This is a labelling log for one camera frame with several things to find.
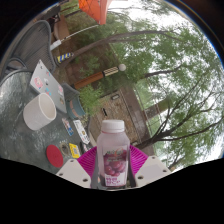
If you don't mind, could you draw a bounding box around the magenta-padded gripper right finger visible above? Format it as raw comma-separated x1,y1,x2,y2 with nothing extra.
127,145,172,188

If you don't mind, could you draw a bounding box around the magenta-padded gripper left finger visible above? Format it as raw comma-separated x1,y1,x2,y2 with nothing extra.
55,145,100,189

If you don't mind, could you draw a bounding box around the pink juice bottle white cap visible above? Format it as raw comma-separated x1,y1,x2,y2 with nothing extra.
96,119,131,189

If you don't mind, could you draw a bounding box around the yellow card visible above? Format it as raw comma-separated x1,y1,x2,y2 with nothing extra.
68,142,82,159

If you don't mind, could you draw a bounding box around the flat round red coaster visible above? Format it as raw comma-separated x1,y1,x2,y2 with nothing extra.
45,144,65,169

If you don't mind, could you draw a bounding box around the white sticker sheet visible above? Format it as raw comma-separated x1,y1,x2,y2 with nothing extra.
72,119,91,145

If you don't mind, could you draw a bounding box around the white cup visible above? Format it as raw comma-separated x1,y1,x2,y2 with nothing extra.
22,92,58,131

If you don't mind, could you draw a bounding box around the green plant in teal pot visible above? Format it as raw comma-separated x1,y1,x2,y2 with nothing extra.
64,83,103,120

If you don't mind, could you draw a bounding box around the silver laptop with stickers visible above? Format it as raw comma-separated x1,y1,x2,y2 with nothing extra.
29,59,68,114

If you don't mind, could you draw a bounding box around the blue yellow striped cone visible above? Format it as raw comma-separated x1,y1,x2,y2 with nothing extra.
56,52,75,65

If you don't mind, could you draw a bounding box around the grey woven chair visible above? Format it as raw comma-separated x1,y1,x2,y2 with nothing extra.
6,19,57,76

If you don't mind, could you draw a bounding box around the orange canopy tent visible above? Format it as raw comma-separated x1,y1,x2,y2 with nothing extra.
78,0,114,26

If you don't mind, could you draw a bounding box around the lamp post with globe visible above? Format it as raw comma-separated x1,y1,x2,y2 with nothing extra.
73,63,128,90

